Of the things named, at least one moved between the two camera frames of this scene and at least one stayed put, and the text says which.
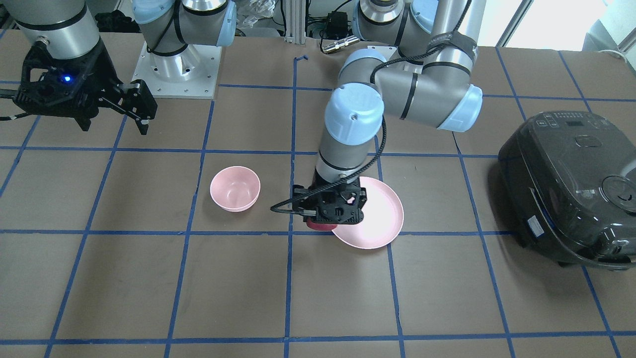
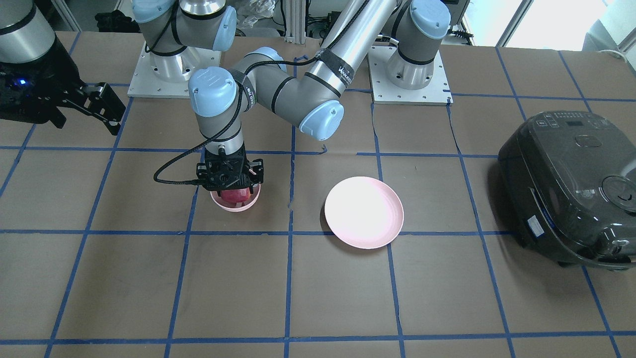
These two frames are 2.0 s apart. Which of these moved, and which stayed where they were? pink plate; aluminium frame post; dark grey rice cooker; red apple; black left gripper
Moved: red apple; black left gripper
Stayed: pink plate; aluminium frame post; dark grey rice cooker
